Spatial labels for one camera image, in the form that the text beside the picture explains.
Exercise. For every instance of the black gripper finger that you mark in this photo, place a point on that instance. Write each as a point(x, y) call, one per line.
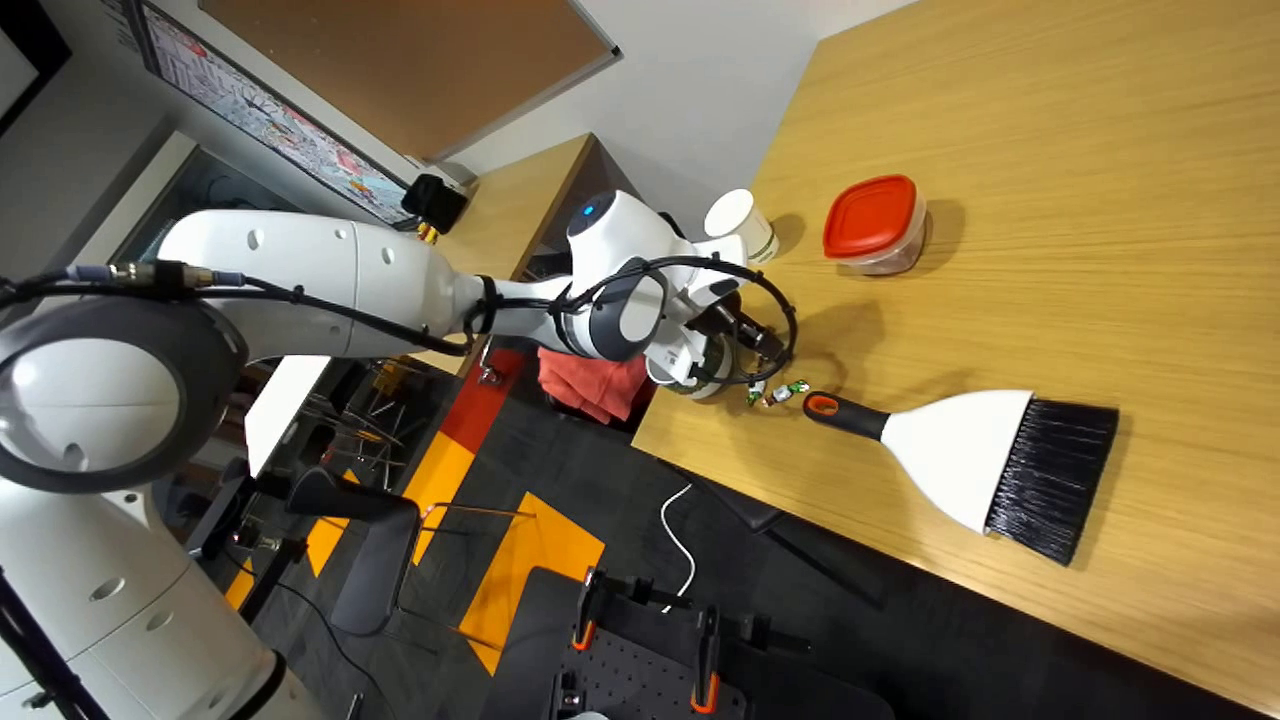
point(735, 368)
point(750, 332)

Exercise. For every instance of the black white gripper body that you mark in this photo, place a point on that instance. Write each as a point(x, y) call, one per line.
point(691, 321)

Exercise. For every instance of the black orange clamp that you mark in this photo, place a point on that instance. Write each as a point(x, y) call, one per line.
point(707, 668)
point(599, 592)

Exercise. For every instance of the cork notice board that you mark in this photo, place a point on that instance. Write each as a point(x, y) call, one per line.
point(425, 75)

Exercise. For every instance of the salmon pink jacket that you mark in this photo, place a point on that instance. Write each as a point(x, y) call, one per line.
point(600, 388)

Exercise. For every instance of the red lidded plastic container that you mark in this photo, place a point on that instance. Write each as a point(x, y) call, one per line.
point(877, 227)

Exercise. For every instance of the white hand brush black bristles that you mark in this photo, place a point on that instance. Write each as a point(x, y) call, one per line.
point(998, 461)

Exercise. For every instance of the black orange clamp lower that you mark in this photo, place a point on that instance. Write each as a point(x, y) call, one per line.
point(707, 668)

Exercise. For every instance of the black office chair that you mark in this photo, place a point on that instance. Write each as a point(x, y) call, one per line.
point(277, 523)

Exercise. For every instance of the small side wooden desk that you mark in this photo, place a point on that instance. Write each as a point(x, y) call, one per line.
point(522, 211)

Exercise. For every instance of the black orange clamp upper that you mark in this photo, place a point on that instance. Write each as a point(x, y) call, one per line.
point(599, 592)

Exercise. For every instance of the white paper cup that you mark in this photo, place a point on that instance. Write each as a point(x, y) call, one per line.
point(741, 214)

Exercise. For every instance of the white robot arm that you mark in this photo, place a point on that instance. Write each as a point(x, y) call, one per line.
point(119, 375)

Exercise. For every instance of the black box on desk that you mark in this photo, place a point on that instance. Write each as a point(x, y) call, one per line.
point(433, 200)

